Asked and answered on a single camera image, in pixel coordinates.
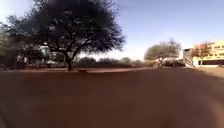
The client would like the row of distant bushes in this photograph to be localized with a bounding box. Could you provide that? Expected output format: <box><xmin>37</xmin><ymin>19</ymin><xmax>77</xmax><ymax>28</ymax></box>
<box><xmin>74</xmin><ymin>56</ymin><xmax>158</xmax><ymax>69</ymax></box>

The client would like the pale yellow building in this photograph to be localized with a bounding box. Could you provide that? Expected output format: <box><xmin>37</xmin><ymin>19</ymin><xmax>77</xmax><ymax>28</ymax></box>
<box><xmin>182</xmin><ymin>39</ymin><xmax>224</xmax><ymax>68</ymax></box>

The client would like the large dark spreading tree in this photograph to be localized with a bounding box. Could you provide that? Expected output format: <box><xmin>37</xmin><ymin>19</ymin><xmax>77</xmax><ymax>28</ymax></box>
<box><xmin>6</xmin><ymin>0</ymin><xmax>127</xmax><ymax>72</ymax></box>

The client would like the small green tree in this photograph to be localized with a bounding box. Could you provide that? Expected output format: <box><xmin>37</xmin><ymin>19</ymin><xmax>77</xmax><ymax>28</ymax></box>
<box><xmin>143</xmin><ymin>38</ymin><xmax>182</xmax><ymax>69</ymax></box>

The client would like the group of trees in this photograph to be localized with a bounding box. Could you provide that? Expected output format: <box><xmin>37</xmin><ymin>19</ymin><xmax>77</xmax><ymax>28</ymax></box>
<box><xmin>0</xmin><ymin>21</ymin><xmax>68</xmax><ymax>71</ymax></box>

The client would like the orange-leaved tree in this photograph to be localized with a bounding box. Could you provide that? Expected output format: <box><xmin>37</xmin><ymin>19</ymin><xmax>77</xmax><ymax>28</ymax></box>
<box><xmin>191</xmin><ymin>41</ymin><xmax>214</xmax><ymax>68</ymax></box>

